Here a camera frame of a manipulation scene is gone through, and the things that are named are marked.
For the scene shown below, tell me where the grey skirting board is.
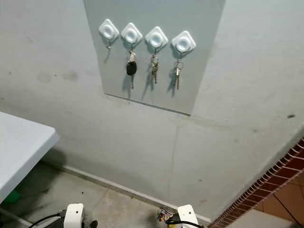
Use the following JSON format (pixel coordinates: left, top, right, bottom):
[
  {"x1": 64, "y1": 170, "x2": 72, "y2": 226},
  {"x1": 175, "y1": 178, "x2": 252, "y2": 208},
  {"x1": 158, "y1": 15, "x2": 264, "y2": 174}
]
[{"x1": 40, "y1": 161, "x2": 212, "y2": 224}]

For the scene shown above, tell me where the colourful bead toy yellow base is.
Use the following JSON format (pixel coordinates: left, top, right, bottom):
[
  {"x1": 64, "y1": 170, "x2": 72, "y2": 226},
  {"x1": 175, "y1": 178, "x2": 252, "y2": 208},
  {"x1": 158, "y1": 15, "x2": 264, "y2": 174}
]
[{"x1": 156, "y1": 208, "x2": 171, "y2": 224}]

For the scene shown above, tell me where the white folding table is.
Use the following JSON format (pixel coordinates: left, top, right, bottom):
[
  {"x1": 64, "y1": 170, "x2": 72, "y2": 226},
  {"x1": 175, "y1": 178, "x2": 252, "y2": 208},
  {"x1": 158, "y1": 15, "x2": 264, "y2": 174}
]
[{"x1": 0, "y1": 112, "x2": 60, "y2": 202}]

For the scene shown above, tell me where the black headed car key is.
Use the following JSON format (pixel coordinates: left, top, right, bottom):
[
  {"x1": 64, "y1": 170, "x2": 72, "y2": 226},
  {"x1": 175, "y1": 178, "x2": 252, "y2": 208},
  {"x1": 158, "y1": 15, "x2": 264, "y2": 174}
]
[{"x1": 126, "y1": 50, "x2": 137, "y2": 90}]

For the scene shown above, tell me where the brass key bunch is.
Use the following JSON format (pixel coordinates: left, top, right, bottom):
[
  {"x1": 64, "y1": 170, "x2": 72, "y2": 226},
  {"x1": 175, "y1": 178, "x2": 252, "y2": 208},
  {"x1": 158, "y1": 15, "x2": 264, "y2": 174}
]
[{"x1": 150, "y1": 54, "x2": 160, "y2": 85}]

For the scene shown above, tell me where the red brick ledge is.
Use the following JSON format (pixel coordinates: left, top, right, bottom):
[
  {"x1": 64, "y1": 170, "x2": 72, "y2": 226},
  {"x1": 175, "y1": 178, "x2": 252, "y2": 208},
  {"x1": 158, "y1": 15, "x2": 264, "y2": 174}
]
[{"x1": 208, "y1": 138, "x2": 304, "y2": 228}]

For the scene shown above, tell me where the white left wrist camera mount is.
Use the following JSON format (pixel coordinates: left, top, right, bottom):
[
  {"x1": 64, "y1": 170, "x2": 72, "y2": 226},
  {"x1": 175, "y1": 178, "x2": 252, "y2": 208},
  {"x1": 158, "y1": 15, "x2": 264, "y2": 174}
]
[{"x1": 64, "y1": 203, "x2": 85, "y2": 228}]

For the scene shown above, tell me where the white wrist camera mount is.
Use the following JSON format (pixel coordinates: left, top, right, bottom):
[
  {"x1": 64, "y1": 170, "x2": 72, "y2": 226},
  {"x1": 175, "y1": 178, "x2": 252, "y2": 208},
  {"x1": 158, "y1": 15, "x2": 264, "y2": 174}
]
[
  {"x1": 64, "y1": 203, "x2": 85, "y2": 228},
  {"x1": 177, "y1": 205, "x2": 200, "y2": 228}
]

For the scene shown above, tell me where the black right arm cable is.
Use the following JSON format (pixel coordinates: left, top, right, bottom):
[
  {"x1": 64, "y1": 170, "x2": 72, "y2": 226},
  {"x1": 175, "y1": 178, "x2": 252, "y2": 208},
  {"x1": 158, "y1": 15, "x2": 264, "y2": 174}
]
[{"x1": 165, "y1": 214, "x2": 205, "y2": 228}]

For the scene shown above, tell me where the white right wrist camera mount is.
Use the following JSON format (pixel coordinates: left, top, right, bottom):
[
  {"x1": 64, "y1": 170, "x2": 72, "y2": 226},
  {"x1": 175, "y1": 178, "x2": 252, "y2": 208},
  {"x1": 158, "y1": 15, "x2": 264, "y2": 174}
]
[{"x1": 177, "y1": 205, "x2": 200, "y2": 228}]

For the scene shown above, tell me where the silver key on ring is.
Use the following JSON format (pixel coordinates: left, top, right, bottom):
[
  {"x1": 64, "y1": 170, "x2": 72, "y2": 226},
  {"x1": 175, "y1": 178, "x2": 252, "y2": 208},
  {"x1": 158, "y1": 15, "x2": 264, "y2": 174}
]
[{"x1": 174, "y1": 59, "x2": 184, "y2": 90}]

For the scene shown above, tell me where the white square wall hook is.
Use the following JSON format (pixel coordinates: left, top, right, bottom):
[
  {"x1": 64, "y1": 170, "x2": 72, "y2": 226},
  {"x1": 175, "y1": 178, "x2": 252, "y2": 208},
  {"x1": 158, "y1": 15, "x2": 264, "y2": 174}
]
[
  {"x1": 145, "y1": 26, "x2": 169, "y2": 53},
  {"x1": 121, "y1": 22, "x2": 143, "y2": 50},
  {"x1": 171, "y1": 31, "x2": 197, "y2": 60},
  {"x1": 99, "y1": 19, "x2": 119, "y2": 49}
]

